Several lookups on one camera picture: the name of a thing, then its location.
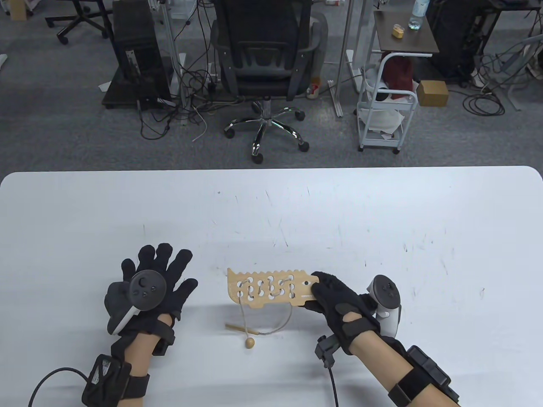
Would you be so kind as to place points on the person's left hand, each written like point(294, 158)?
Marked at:
point(169, 292)

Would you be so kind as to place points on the person's right hand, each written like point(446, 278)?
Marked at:
point(339, 305)

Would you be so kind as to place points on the wooden crocodile lacing toy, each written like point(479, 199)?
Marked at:
point(309, 292)

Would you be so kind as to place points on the person's left forearm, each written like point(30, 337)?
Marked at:
point(135, 356)

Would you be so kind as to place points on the person's right forearm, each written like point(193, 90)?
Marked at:
point(394, 369)

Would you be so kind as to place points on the black grey left hand controller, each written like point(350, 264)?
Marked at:
point(144, 292)

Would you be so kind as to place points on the black grey hand controller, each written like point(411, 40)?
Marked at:
point(144, 292)
point(384, 292)

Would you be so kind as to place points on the black grey right hand controller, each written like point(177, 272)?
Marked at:
point(384, 292)

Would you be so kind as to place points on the black right glove sensor module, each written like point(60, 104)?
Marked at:
point(326, 349)

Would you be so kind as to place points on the black glove sensor module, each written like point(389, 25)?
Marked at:
point(163, 343)
point(326, 349)

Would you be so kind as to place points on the black left glove sensor module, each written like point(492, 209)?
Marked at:
point(163, 343)

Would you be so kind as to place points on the white cloth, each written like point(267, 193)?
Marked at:
point(382, 118)

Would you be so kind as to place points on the white rolling cart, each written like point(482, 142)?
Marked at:
point(408, 123)

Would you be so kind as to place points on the white paper sheet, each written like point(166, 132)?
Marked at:
point(104, 86)

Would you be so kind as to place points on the brown cardboard box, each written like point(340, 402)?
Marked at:
point(432, 94)

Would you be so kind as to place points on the dark red bag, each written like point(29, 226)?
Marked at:
point(398, 74)

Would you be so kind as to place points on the black computer tower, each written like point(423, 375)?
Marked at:
point(135, 38)

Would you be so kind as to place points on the dark brown side table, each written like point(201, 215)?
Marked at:
point(409, 42)

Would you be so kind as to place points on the black mesh office chair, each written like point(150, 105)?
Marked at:
point(267, 38)

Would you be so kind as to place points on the grey desk leg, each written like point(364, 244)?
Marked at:
point(513, 95)

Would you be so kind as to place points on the small yellow case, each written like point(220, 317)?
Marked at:
point(397, 31)

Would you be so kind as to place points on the clear plastic box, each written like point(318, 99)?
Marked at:
point(182, 8)

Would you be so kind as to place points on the white floor object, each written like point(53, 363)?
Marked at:
point(2, 61)

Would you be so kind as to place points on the black equipment cabinet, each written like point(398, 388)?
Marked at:
point(454, 38)

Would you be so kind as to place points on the black swivel chair base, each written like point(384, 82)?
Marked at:
point(80, 12)

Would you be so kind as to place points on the clear water bottle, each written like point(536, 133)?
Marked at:
point(418, 12)

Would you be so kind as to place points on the small cardboard box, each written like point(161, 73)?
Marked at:
point(17, 9)

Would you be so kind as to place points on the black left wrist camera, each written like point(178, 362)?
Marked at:
point(104, 379)

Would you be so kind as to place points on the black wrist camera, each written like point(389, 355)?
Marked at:
point(104, 379)
point(428, 373)

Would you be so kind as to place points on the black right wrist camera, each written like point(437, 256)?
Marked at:
point(428, 373)

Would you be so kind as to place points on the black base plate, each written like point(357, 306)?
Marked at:
point(116, 95)

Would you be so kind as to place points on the aluminium frame post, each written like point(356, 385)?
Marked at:
point(169, 42)
point(344, 42)

